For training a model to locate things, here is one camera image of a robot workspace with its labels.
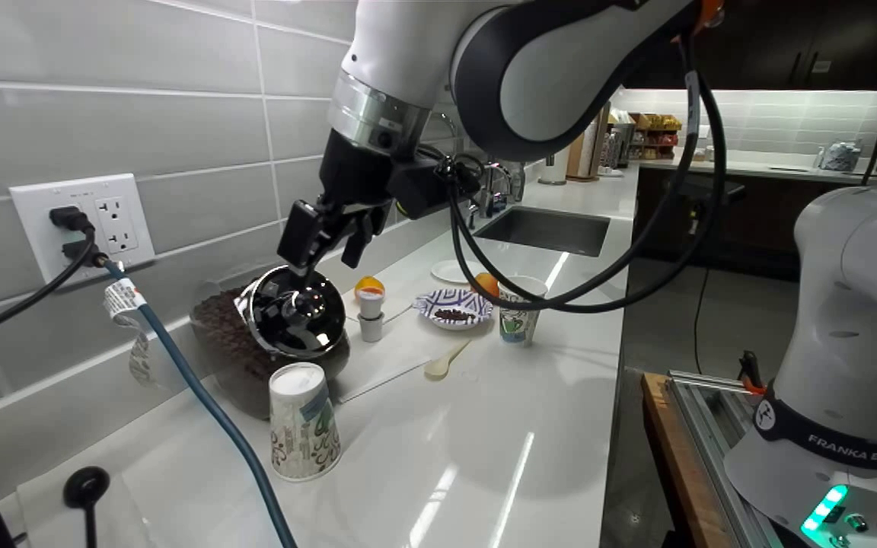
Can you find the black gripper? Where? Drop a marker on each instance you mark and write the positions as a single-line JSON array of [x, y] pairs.
[[356, 173]]

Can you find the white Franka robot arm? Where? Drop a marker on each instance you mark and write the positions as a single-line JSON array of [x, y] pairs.
[[562, 72]]

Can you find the grey coffee pod orange lid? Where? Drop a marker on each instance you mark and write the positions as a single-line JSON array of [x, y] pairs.
[[368, 325]]

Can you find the small coffee bean pile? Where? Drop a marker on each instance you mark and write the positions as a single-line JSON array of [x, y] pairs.
[[455, 315]]

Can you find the glass coffee jug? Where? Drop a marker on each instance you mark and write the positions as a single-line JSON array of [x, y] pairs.
[[221, 338]]

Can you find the orange round fruit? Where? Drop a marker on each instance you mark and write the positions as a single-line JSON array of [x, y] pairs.
[[368, 284], [487, 287]]

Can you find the small white plate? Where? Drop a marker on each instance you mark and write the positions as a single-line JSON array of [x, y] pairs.
[[451, 272]]

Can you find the blue patterned paper plate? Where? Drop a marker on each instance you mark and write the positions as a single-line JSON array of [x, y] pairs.
[[455, 309]]

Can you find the white plastic stir stick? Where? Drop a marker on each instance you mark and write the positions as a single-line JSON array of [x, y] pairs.
[[382, 382]]

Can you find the chrome kitchen faucet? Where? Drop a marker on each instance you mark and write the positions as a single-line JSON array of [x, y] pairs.
[[501, 192]]

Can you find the pale wooden spoon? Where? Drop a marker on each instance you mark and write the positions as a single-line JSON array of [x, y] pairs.
[[441, 364]]

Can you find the floral paper cup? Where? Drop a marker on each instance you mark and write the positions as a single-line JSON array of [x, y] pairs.
[[517, 325], [303, 426]]

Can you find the steel kitchen sink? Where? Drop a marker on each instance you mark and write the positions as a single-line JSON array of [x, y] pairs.
[[545, 234]]

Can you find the black power plug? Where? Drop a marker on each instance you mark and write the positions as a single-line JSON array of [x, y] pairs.
[[79, 252], [71, 218]]

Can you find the wooden cutting board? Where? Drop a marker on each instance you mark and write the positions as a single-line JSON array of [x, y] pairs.
[[584, 153]]

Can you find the fruit bowl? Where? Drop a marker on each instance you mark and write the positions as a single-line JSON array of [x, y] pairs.
[[651, 123]]

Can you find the black plastic spoon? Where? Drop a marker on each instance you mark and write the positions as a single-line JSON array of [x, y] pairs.
[[87, 489]]

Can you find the brown wooden table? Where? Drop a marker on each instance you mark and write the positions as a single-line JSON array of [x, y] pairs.
[[677, 458]]

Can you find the dark lower cabinet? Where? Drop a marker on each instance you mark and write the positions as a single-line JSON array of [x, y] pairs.
[[752, 230]]

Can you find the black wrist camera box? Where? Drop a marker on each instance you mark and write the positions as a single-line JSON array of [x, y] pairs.
[[433, 187]]

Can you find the white wall outlet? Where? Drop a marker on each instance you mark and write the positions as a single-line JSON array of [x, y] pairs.
[[118, 218]]

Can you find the aluminium frame rail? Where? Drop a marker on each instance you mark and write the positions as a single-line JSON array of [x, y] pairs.
[[721, 447]]

